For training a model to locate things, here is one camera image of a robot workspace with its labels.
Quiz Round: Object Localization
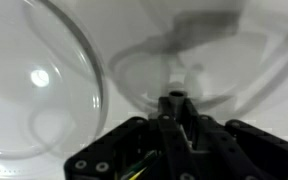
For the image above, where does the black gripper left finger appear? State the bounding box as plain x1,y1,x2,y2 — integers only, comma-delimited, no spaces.
63,95,193,180

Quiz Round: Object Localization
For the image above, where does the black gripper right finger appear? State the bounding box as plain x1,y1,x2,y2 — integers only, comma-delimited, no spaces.
178,95,288,180

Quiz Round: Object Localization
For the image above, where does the dark grey marker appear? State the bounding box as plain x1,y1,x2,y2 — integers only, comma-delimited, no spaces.
168,89,187,116

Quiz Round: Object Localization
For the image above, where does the clear plastic plate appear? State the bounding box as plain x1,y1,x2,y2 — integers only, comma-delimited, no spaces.
0,0,110,180

